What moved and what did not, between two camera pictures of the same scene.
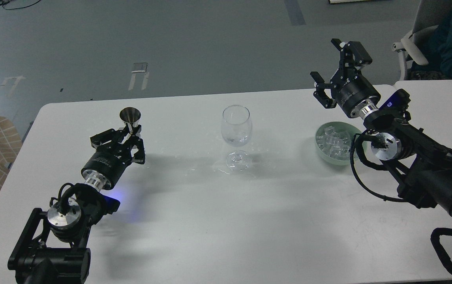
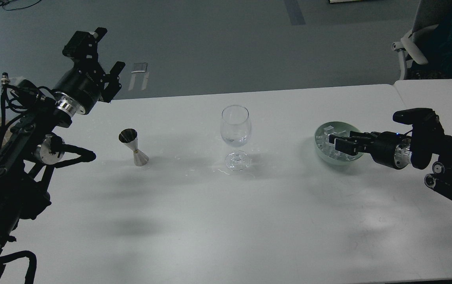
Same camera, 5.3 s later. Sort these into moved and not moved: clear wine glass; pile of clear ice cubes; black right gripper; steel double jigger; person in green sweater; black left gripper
Moved: steel double jigger; black left gripper; black right gripper
Not moved: person in green sweater; clear wine glass; pile of clear ice cubes
